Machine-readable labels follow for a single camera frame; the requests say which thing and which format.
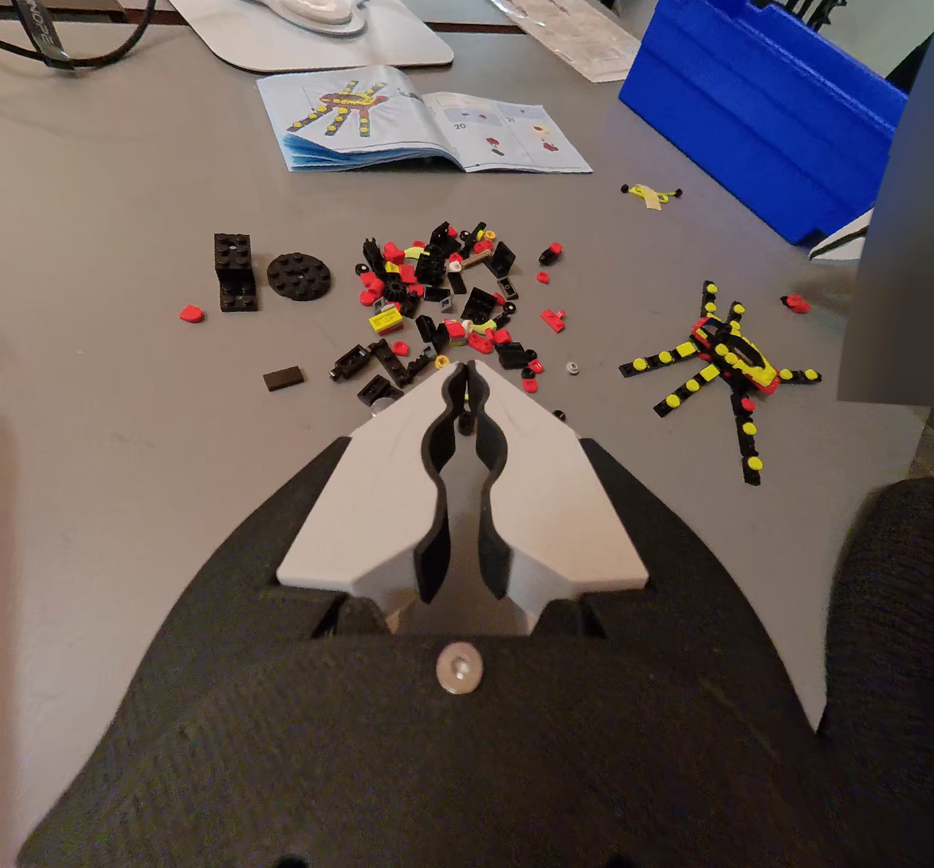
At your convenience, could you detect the person's dark knit sweater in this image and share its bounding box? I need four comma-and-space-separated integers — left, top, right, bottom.
817, 478, 934, 868

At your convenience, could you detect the black yellow lego spider model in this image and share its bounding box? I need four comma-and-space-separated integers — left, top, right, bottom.
619, 281, 823, 487

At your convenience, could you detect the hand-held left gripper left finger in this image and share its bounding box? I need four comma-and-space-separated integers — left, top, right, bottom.
276, 361, 468, 617

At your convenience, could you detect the black lego brick stack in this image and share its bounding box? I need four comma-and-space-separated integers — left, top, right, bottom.
214, 232, 259, 313

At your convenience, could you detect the pile of lego pieces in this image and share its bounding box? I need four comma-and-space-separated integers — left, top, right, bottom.
330, 220, 547, 409

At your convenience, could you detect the black cable with tag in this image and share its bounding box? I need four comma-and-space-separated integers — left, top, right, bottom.
0, 0, 160, 71

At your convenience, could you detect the clear plastic bag with sheet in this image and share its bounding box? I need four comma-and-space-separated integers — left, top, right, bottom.
438, 0, 643, 85

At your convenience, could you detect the black round lego plate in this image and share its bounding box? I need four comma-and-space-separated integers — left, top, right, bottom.
266, 251, 334, 302

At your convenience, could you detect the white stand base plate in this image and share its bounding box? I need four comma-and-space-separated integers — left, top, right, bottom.
140, 0, 455, 74

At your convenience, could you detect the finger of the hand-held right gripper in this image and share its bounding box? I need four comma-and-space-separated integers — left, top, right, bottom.
808, 208, 874, 261

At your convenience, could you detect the lego instruction booklet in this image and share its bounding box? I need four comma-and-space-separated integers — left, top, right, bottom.
257, 66, 593, 175

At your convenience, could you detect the blue plastic bin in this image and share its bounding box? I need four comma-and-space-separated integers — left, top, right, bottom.
618, 0, 909, 247

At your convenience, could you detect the yellow elastic cord with tape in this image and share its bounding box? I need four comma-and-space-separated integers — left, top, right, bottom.
621, 182, 684, 214

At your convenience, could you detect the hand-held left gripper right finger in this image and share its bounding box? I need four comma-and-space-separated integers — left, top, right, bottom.
467, 361, 650, 632

